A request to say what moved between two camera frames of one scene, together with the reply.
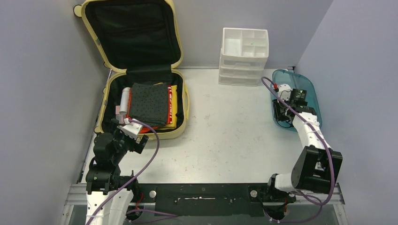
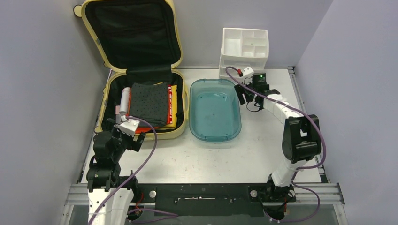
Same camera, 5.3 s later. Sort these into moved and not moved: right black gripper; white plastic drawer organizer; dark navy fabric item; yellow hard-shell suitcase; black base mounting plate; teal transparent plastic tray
Moved: teal transparent plastic tray; right black gripper
Not moved: white plastic drawer organizer; dark navy fabric item; yellow hard-shell suitcase; black base mounting plate
